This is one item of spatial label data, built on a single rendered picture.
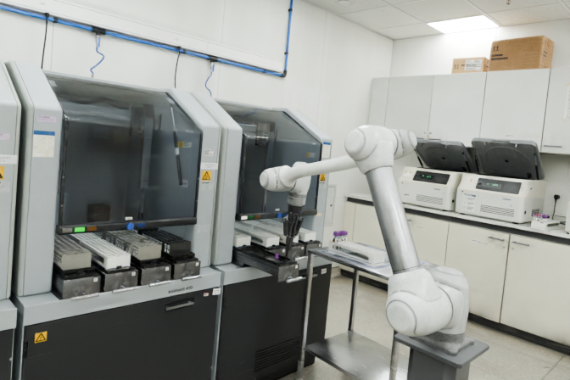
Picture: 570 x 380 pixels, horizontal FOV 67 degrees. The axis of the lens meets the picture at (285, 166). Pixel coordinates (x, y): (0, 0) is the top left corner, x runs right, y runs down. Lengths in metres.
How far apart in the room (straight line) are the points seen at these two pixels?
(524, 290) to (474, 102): 1.69
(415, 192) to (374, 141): 2.74
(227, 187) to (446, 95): 2.87
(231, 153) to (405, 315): 1.16
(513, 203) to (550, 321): 0.92
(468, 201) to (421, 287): 2.60
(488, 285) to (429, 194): 0.90
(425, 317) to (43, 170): 1.42
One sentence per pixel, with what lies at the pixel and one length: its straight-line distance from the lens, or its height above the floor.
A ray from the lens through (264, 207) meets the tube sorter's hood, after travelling 2.36.
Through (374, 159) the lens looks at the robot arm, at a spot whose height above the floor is 1.35.
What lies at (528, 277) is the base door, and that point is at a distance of 3.98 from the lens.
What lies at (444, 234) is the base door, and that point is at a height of 0.70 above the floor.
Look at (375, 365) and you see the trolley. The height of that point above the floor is 0.28.
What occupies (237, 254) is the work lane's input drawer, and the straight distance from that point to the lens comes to 2.29.
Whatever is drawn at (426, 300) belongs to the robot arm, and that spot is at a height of 0.92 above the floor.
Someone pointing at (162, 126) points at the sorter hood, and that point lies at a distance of 1.97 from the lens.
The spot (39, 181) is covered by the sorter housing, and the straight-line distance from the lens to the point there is 1.81.
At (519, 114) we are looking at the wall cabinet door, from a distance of 4.27.
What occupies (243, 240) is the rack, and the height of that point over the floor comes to 0.85.
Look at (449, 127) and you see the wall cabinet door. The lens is 4.49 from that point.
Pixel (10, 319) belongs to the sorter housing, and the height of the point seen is 0.70.
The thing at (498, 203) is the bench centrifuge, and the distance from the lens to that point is 4.00.
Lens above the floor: 1.38
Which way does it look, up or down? 3 degrees down
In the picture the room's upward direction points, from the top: 5 degrees clockwise
